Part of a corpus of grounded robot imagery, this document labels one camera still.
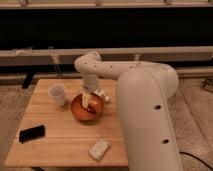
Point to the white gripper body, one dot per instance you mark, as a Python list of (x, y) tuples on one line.
[(90, 82)]

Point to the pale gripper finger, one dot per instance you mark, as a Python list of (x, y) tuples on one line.
[(86, 96)]

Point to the dark red pepper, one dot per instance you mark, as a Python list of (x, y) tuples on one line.
[(91, 109)]

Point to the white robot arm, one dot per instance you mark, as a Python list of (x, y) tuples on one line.
[(142, 90)]

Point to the orange ceramic bowl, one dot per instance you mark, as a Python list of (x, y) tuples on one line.
[(81, 114)]

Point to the white tube packet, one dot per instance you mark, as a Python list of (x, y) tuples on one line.
[(101, 93)]

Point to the clear plastic cup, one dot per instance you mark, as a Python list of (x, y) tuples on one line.
[(57, 93)]

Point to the wooden table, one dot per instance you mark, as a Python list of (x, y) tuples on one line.
[(67, 141)]

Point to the white sponge block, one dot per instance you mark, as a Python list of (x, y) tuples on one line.
[(98, 149)]

